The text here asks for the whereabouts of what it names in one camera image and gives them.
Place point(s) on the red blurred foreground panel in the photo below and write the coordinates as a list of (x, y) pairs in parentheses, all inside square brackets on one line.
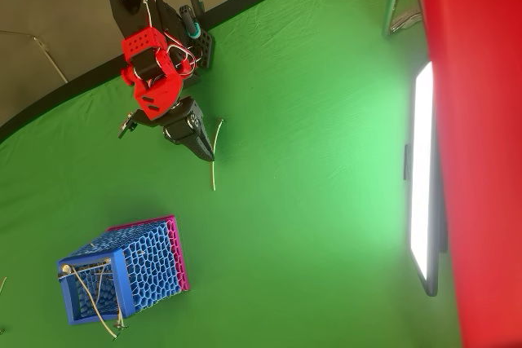
[(481, 120)]

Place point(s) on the black LED light panel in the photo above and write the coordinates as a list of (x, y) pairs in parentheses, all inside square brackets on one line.
[(422, 160)]

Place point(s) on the green cloth with black rim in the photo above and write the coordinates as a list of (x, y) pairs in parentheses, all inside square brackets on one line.
[(306, 120)]

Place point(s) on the thin white cable piece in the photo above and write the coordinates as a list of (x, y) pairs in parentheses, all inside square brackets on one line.
[(212, 177)]

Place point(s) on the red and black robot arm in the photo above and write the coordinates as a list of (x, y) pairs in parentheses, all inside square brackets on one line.
[(151, 42)]

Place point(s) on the black perforated base block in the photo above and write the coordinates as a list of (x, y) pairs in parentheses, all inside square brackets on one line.
[(205, 48)]

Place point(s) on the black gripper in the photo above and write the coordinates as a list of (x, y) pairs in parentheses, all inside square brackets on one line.
[(182, 125)]

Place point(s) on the blue and pink lattice basket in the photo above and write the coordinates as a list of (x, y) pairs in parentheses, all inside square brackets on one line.
[(151, 266)]

